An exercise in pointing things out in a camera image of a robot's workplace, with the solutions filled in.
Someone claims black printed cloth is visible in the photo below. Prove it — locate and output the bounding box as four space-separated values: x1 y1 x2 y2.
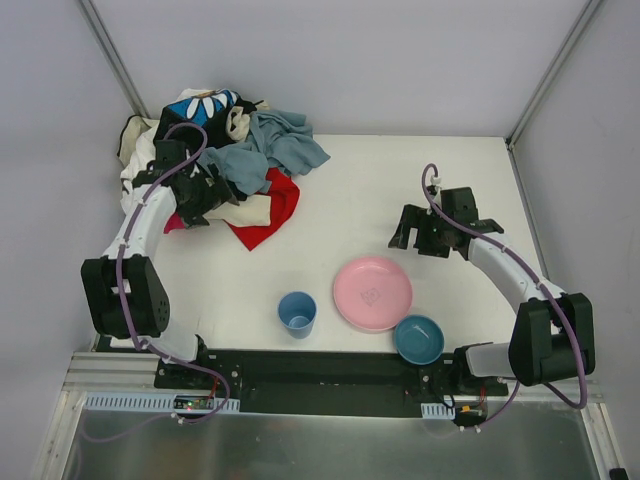
152 89 271 201

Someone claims grey-blue cloth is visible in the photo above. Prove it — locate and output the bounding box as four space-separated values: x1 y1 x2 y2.
197 110 330 196

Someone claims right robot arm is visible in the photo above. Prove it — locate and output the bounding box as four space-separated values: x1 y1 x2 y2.
388 187 595 396

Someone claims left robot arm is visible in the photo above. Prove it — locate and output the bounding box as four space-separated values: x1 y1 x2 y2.
81 140 234 363

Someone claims magenta pink cloth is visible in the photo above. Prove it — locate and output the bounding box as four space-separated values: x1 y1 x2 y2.
164 213 185 234

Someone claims cream beige cloth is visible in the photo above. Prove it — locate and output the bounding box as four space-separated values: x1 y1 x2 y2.
204 106 271 227

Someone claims red cloth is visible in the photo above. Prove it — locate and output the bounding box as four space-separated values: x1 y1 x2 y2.
228 168 300 251

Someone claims white cloth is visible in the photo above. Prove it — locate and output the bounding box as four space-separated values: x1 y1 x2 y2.
120 123 159 213

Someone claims pink plate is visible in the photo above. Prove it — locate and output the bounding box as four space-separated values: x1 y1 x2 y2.
333 256 413 332

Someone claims beige tote bag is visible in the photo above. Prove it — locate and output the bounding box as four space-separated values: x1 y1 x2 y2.
116 115 159 167

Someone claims dark blue bowl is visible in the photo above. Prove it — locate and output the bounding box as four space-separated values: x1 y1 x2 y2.
393 315 445 366

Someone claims light blue cup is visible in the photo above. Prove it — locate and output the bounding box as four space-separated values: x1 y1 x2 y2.
277 291 317 339

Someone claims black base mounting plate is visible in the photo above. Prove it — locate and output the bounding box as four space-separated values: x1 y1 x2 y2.
154 350 508 418

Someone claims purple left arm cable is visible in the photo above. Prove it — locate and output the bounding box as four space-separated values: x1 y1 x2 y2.
79 122 232 444

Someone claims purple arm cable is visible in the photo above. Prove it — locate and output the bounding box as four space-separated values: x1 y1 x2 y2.
79 122 232 444
421 162 589 436

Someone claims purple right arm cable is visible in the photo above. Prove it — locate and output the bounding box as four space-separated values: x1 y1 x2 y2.
421 162 589 436

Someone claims right cable duct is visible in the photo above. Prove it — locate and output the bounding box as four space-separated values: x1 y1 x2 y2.
420 403 487 420

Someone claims cable duct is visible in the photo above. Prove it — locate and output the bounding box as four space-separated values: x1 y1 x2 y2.
420 403 487 420
85 392 240 415

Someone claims aluminium frame rail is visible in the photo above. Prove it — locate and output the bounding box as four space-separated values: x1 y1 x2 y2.
64 352 158 390

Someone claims left cable duct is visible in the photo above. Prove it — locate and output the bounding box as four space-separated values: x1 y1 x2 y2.
85 392 240 415

